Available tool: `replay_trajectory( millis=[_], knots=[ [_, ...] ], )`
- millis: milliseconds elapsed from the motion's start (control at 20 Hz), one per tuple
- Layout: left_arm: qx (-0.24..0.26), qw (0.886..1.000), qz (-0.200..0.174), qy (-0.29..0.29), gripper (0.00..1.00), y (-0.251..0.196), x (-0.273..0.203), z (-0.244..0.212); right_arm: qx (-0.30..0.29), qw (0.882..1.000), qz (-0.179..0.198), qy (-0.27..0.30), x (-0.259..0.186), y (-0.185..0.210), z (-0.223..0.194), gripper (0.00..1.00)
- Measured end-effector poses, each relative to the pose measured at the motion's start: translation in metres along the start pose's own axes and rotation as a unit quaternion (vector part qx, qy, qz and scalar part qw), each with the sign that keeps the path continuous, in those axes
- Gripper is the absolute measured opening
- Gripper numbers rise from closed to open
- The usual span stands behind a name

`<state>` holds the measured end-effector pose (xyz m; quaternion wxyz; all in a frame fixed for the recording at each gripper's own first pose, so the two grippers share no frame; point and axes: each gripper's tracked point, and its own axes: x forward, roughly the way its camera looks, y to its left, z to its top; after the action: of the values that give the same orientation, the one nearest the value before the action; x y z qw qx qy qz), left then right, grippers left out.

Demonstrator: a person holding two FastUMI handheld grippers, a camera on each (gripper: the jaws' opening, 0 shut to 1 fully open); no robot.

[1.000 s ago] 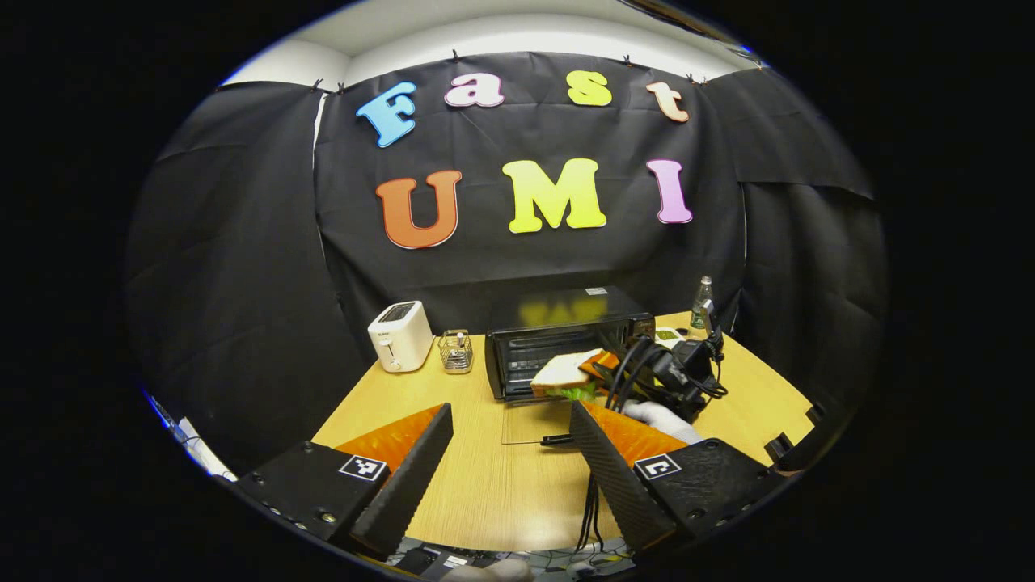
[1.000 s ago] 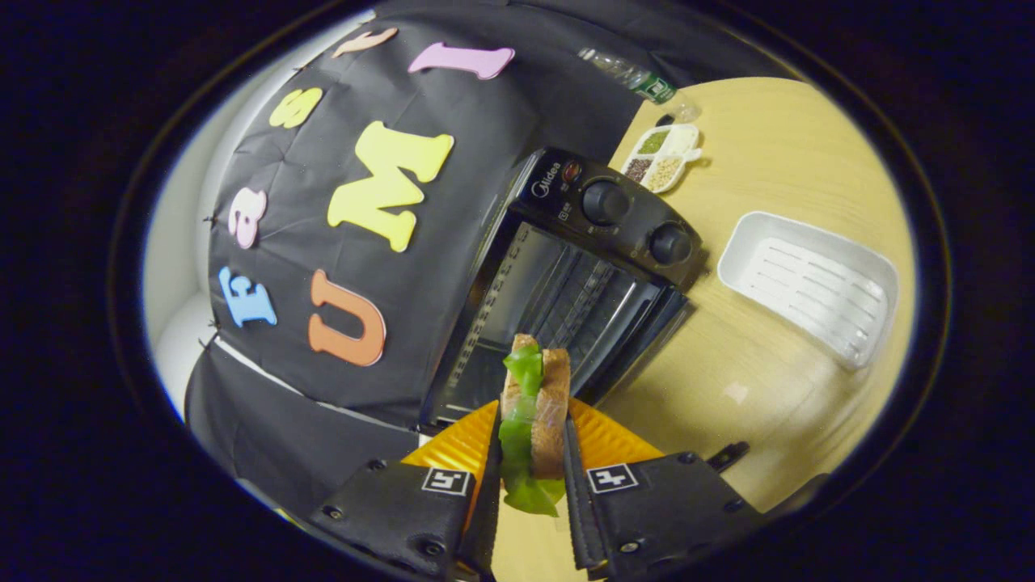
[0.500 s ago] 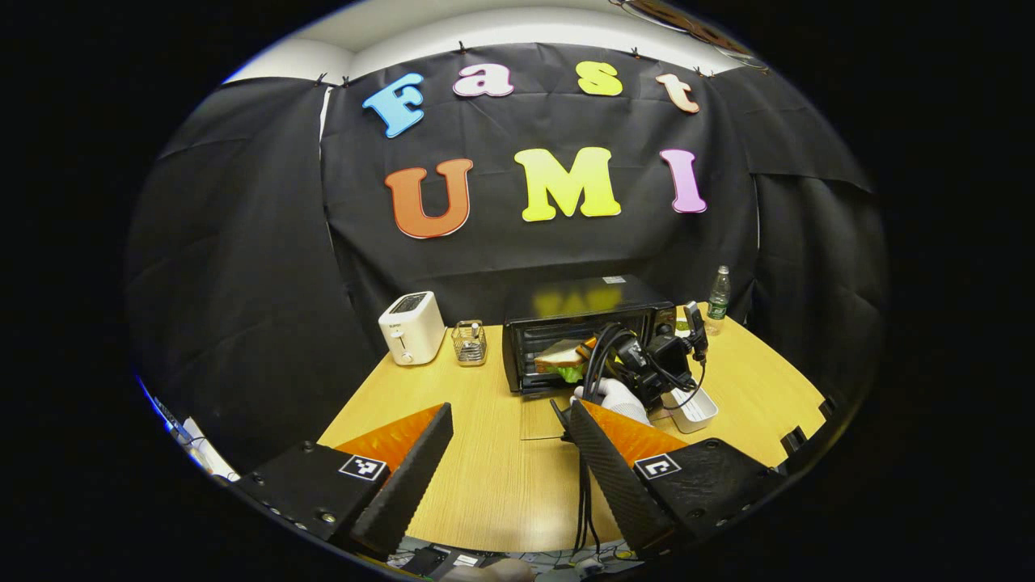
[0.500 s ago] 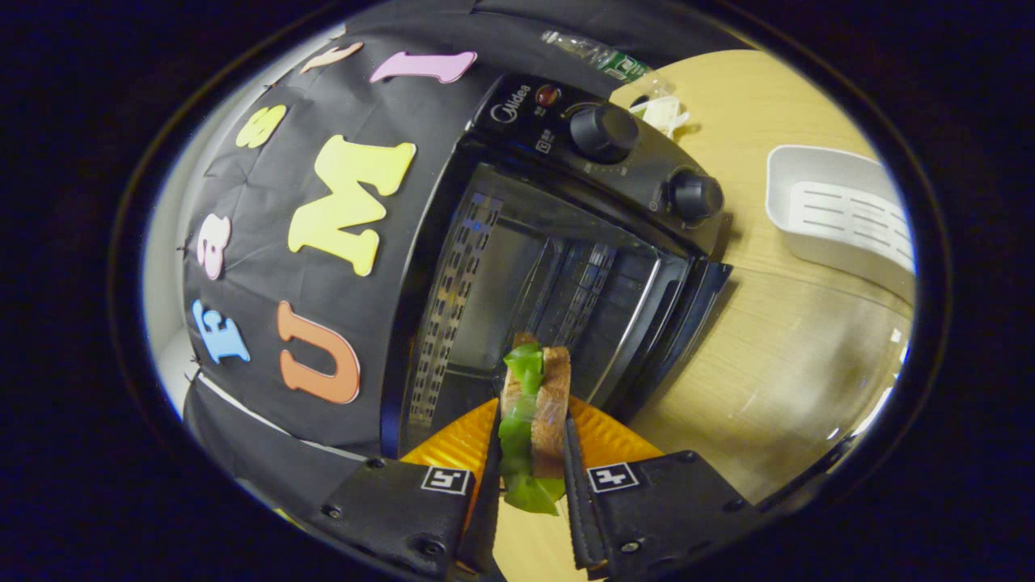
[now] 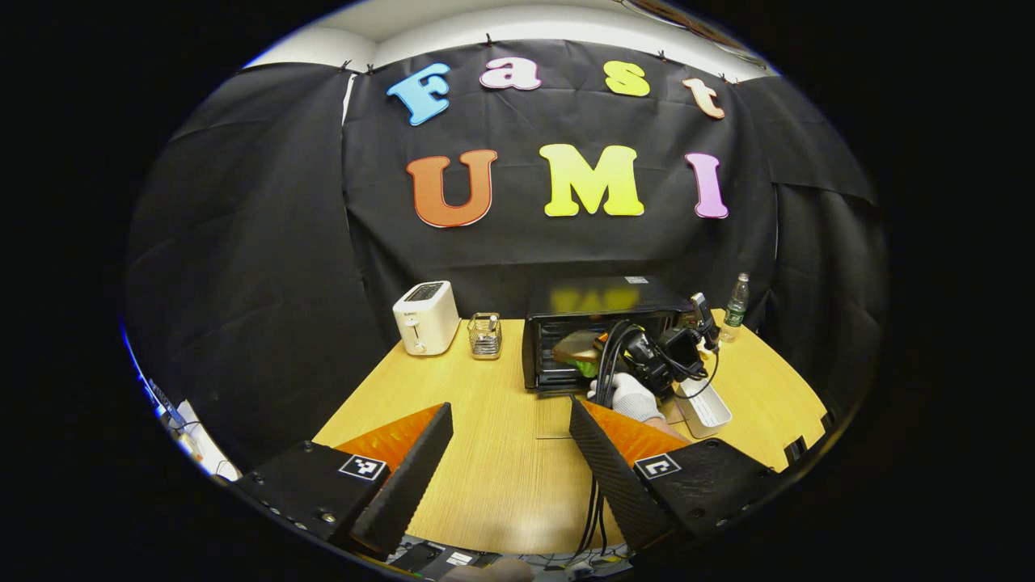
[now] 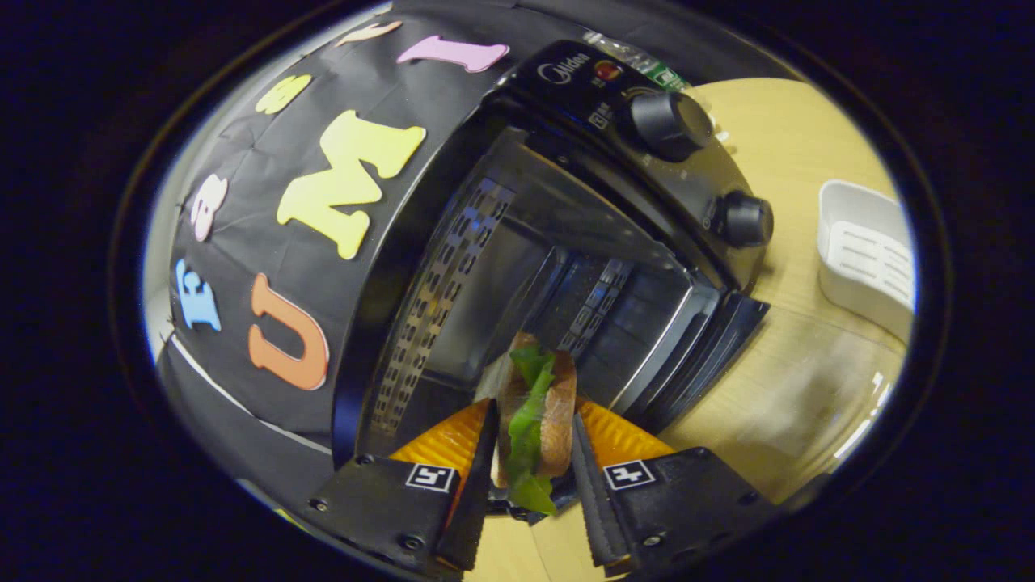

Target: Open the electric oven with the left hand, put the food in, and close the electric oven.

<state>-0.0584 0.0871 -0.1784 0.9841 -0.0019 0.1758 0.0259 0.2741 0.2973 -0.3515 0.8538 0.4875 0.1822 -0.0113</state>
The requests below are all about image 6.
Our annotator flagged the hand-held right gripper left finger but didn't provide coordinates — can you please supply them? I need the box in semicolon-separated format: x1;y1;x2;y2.
306;398;500;576

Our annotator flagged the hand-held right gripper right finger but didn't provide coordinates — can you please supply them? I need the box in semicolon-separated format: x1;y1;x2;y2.
571;400;781;576

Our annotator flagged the lettuce sandwich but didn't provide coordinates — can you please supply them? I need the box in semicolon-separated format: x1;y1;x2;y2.
492;331;578;517

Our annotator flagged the black electric oven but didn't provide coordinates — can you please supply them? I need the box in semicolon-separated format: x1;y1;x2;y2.
332;39;905;506

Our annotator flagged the white rectangular tray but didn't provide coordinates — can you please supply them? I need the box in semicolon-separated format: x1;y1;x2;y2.
817;179;919;344

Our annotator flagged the clear plastic water bottle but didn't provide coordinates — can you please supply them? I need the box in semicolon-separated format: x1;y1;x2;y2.
584;31;690;90

